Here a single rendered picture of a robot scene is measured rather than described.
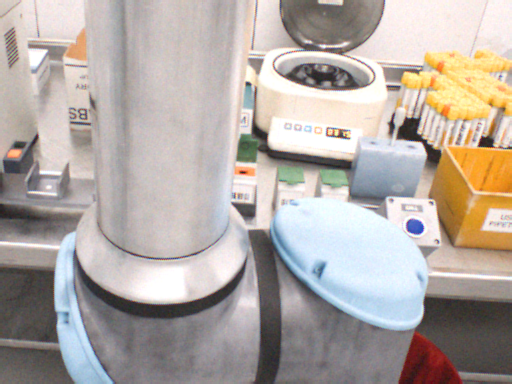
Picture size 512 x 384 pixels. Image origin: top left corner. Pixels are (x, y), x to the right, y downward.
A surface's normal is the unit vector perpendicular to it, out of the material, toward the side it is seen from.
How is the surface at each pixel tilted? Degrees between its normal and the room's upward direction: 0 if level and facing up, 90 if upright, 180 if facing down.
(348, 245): 9
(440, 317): 0
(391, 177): 90
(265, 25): 90
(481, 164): 90
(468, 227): 90
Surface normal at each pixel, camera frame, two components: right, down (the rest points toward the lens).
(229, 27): 0.69, 0.44
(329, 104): -0.21, 0.50
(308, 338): 0.11, 0.14
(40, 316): 0.05, -0.85
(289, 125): -0.04, -0.56
